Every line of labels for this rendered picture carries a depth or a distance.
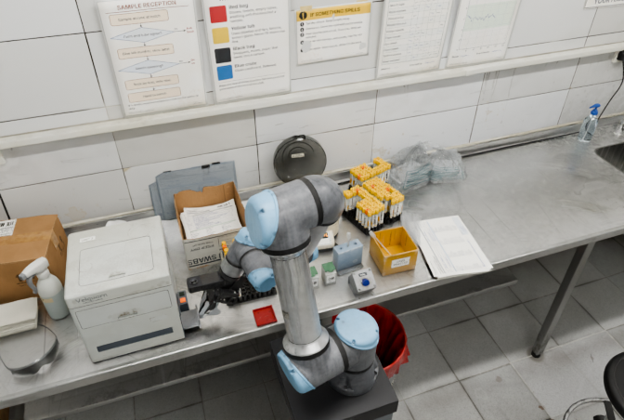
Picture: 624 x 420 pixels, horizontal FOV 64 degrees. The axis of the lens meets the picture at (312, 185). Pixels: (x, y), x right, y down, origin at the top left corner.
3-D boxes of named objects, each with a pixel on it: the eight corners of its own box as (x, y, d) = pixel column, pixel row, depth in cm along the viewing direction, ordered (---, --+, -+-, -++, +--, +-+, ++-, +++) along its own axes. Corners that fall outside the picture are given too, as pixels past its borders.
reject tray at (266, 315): (257, 327, 162) (256, 325, 161) (252, 311, 167) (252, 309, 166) (277, 321, 164) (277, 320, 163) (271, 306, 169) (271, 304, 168)
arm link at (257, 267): (291, 266, 140) (272, 240, 147) (254, 282, 136) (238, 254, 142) (290, 282, 146) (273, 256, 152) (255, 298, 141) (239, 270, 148)
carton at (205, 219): (188, 271, 181) (181, 241, 172) (177, 221, 203) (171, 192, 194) (253, 255, 188) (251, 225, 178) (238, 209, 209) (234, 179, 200)
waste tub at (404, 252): (382, 277, 179) (384, 257, 173) (368, 252, 189) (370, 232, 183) (415, 269, 182) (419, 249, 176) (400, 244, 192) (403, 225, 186)
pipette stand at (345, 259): (339, 276, 179) (340, 256, 173) (330, 263, 184) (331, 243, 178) (363, 268, 183) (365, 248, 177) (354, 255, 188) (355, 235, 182)
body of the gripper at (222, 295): (232, 308, 158) (248, 281, 153) (206, 306, 153) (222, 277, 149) (227, 291, 164) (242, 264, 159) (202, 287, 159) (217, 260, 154)
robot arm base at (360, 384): (387, 382, 140) (392, 363, 133) (341, 405, 134) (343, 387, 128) (360, 339, 150) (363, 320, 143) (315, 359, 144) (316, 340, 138)
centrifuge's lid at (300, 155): (272, 139, 192) (269, 131, 198) (276, 195, 204) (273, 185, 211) (327, 134, 195) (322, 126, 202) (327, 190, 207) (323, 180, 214)
